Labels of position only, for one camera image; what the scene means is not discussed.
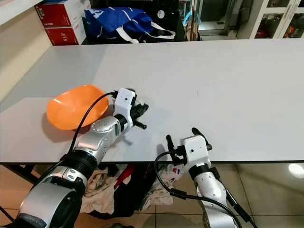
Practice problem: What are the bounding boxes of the large red cardboard box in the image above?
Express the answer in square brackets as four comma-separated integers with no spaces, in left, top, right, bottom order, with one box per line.
[35,0,91,29]

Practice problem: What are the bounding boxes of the wooden sticks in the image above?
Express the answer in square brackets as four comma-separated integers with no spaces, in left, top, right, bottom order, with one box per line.
[189,0,198,41]

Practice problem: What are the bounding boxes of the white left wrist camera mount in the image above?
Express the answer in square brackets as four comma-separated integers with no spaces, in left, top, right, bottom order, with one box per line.
[114,87,138,126]

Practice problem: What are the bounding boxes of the thin black rod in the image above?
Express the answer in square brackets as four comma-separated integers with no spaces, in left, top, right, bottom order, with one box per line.
[0,207,16,225]

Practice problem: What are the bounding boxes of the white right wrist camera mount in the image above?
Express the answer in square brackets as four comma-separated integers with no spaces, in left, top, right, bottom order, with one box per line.
[182,134,212,174]

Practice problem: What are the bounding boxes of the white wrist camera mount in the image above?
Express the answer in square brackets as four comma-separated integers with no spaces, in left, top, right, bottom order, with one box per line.
[182,134,212,174]
[114,87,138,126]

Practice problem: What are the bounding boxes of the beige crumpled cloth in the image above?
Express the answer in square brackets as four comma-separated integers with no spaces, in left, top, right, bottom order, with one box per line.
[80,166,125,215]

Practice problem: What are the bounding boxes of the white glass-door cabinet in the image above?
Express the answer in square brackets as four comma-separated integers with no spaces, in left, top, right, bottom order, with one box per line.
[237,0,304,40]

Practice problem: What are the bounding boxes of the orange plastic bowl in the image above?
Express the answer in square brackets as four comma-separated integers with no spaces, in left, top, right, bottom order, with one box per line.
[46,84,110,132]

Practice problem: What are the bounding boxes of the small red cardboard box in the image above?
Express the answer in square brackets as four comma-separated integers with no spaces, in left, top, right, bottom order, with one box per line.
[45,27,85,47]

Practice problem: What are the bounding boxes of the blue bag with white straps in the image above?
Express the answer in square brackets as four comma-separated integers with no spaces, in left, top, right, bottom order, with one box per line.
[84,7,177,44]

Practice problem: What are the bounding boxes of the white crumpled cloth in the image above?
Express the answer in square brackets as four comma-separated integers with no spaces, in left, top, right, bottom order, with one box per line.
[145,164,187,213]

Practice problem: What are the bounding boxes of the red and black clothing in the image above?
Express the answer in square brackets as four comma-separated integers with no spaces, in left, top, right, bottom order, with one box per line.
[113,164,153,219]

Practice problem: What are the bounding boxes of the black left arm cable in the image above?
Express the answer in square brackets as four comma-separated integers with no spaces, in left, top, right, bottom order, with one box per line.
[74,91,118,153]

